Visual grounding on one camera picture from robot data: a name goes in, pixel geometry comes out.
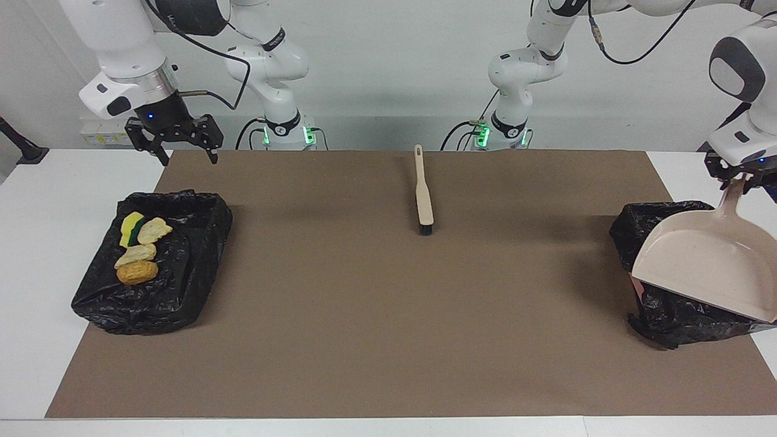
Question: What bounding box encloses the black-bagged bin with pink patch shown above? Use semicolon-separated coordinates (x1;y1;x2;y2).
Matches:
609;201;777;350

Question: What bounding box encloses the black-bagged trash bin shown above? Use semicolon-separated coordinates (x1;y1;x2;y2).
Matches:
71;189;234;336

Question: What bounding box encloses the beige plastic dustpan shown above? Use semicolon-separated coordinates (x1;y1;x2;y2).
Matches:
631;175;777;323

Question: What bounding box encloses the yellow green sponge block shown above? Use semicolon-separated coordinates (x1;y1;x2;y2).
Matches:
120;211;146;248

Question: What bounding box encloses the pale lobed bread chunk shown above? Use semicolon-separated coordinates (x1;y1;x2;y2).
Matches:
138;217;174;246

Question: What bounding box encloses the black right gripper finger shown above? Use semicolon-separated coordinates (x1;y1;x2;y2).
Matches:
193;113;225;165
124;117;170;167

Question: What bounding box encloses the white wall socket box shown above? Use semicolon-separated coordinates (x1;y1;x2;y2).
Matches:
79;115;135;146

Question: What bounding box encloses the brown table mat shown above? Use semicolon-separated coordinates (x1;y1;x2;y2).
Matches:
46;150;777;419

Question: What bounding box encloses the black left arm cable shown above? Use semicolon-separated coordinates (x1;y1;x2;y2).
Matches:
583;0;699;66

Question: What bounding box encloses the pale squarish bread chunk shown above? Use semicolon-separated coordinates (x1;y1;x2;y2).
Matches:
114;243;157;269

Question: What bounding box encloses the brown bread roll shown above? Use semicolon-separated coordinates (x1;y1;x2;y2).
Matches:
117;260;160;286

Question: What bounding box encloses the beige hand brush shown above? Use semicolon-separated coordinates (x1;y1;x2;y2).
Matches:
414;144;435;236

